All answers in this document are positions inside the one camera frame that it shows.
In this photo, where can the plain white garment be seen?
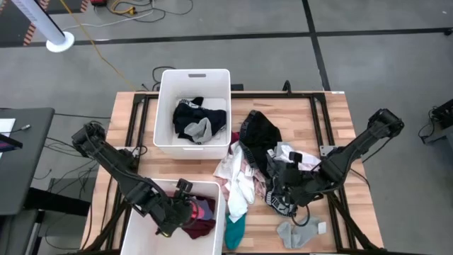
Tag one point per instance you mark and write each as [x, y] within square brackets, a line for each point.
[285, 148]

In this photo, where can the bright red garment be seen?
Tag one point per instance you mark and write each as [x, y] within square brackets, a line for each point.
[196, 212]

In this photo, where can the small black box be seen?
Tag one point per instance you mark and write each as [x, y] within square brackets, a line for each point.
[237, 87]

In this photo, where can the white terry cloth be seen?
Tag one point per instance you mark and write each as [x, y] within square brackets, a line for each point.
[240, 198]

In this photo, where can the teal garment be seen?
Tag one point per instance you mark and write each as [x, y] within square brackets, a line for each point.
[234, 233]

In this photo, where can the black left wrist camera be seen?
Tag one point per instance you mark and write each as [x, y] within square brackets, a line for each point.
[184, 186]

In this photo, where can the white black tower pole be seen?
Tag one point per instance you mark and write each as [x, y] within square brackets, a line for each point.
[60, 42]

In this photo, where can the grey socks with tag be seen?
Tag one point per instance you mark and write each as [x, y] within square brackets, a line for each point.
[297, 233]

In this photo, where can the red floor device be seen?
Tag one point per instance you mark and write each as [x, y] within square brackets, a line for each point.
[99, 2]

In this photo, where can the white perforated plastic bin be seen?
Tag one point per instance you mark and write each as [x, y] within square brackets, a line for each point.
[193, 83]
[148, 244]

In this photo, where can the periwinkle blue garment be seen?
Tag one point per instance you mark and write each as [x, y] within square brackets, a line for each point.
[208, 212]

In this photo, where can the black bracket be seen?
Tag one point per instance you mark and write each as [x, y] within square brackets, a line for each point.
[287, 88]

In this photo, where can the navy Puma underwear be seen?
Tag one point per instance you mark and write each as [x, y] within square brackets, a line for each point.
[187, 118]

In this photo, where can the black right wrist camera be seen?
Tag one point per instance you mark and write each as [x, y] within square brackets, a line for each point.
[295, 157]

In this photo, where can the black side desk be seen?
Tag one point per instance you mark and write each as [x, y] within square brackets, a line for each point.
[24, 170]

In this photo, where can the black white Puma underwear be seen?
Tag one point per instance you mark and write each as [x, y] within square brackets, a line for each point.
[279, 207]

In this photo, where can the black mat hazard stripes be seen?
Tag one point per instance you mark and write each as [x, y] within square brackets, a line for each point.
[10, 32]

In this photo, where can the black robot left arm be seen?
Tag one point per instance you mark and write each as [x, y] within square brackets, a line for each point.
[120, 173]

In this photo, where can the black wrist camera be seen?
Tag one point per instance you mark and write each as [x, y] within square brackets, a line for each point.
[184, 186]
[295, 157]

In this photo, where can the white paper sheet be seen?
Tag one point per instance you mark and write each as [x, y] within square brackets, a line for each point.
[7, 125]

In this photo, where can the small crimson garment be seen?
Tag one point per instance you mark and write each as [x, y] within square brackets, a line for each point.
[236, 136]

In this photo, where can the black garment with waistband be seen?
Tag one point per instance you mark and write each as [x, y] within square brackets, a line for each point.
[258, 136]

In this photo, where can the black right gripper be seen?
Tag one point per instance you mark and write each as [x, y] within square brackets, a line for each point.
[292, 186]

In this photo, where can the grey metal mounting plate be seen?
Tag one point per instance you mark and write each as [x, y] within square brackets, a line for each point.
[327, 150]

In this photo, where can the maroon garment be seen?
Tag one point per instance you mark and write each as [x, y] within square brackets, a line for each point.
[201, 228]

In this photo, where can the black floor equipment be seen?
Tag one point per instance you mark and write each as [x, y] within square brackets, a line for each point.
[444, 117]

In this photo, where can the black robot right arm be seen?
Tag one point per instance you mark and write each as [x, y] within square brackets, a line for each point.
[357, 145]

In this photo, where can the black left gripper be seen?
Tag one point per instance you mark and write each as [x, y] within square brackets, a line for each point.
[173, 216]

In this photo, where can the laptop computer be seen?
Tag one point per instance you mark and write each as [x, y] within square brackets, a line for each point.
[8, 141]

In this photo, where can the light grey garment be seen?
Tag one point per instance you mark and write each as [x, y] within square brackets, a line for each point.
[200, 130]

